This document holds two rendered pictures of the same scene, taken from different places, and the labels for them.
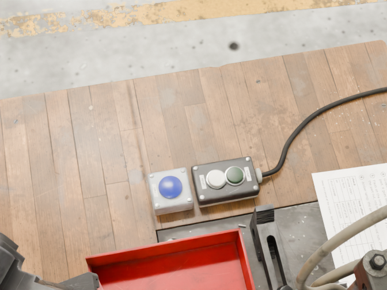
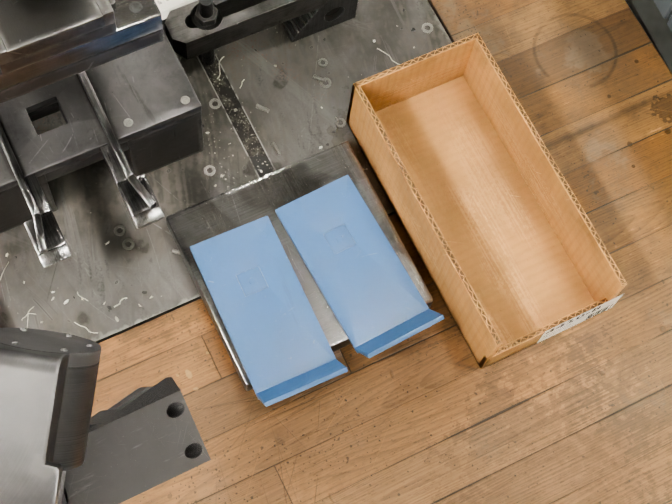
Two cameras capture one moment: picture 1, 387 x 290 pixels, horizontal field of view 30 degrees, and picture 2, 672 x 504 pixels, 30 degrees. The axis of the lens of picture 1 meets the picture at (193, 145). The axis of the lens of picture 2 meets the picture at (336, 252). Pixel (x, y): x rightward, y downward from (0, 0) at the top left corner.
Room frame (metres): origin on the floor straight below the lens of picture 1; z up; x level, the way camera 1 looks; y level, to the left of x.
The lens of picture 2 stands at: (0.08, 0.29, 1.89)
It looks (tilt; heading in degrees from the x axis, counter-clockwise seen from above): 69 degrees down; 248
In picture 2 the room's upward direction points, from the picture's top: 12 degrees clockwise
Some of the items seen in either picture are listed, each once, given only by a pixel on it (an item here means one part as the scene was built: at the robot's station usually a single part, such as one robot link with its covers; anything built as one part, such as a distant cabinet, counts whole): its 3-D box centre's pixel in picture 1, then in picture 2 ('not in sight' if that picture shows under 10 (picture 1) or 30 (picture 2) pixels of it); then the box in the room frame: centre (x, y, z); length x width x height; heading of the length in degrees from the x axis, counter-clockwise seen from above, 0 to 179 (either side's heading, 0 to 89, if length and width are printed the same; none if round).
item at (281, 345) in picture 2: not in sight; (266, 307); (0.01, -0.01, 0.93); 0.15 x 0.07 x 0.03; 104
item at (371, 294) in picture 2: not in sight; (357, 263); (-0.07, -0.04, 0.93); 0.15 x 0.07 x 0.03; 108
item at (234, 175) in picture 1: (234, 176); not in sight; (0.49, -0.07, 0.93); 0.03 x 0.03 x 0.02
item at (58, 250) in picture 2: not in sight; (39, 221); (0.17, -0.09, 0.98); 0.07 x 0.02 x 0.01; 106
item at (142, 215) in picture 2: not in sight; (132, 183); (0.10, -0.12, 0.98); 0.07 x 0.02 x 0.01; 106
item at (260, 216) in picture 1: (265, 233); not in sight; (0.39, -0.13, 0.95); 0.06 x 0.03 x 0.09; 16
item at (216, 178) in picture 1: (216, 180); not in sight; (0.48, -0.04, 0.93); 0.03 x 0.03 x 0.02
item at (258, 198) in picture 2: not in sight; (298, 262); (-0.02, -0.05, 0.91); 0.17 x 0.16 x 0.02; 16
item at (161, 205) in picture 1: (170, 194); not in sight; (0.46, 0.03, 0.90); 0.07 x 0.07 x 0.06; 16
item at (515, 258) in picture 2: not in sight; (482, 198); (-0.19, -0.08, 0.93); 0.25 x 0.13 x 0.08; 106
